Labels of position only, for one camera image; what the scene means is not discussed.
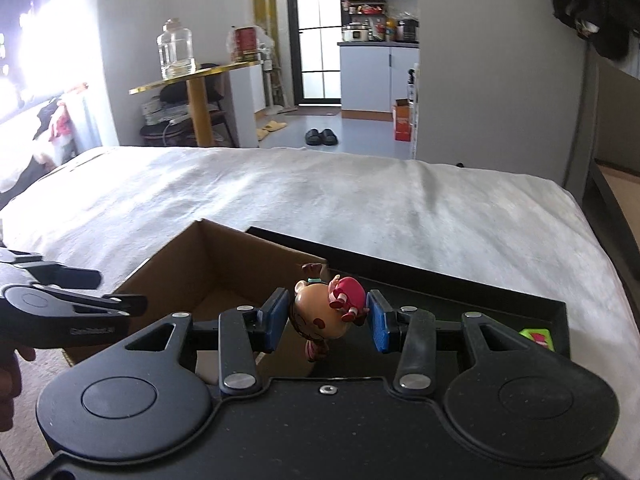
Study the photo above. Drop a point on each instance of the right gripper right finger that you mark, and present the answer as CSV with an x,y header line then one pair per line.
x,y
410,332

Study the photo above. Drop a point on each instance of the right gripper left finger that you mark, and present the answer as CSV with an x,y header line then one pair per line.
x,y
243,333

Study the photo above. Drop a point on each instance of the brown-haired doll figurine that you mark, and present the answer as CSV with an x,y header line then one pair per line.
x,y
326,310

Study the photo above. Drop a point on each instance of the green toy box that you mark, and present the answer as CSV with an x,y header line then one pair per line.
x,y
539,335

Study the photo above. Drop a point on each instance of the brown cardboard box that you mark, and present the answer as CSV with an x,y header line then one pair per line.
x,y
209,268

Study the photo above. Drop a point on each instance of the black tray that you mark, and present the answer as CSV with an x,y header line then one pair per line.
x,y
445,296

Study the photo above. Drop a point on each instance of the white bed blanket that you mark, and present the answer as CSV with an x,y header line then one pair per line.
x,y
112,208

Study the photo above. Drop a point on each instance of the yellow slippers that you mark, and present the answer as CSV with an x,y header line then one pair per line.
x,y
270,127

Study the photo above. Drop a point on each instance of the black slippers pair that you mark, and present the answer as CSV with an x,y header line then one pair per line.
x,y
326,137

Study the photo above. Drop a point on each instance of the orange cardboard box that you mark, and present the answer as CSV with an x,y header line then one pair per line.
x,y
402,120

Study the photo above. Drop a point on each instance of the gold round side table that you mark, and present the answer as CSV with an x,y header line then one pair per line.
x,y
197,97

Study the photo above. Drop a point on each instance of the black framed board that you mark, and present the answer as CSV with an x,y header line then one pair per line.
x,y
612,230

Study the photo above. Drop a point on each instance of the red canister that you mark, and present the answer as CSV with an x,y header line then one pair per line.
x,y
245,44

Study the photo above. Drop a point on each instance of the white kitchen cabinet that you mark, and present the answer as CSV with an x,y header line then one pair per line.
x,y
374,76

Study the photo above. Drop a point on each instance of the clear glass jar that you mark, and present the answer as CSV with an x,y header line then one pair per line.
x,y
175,49

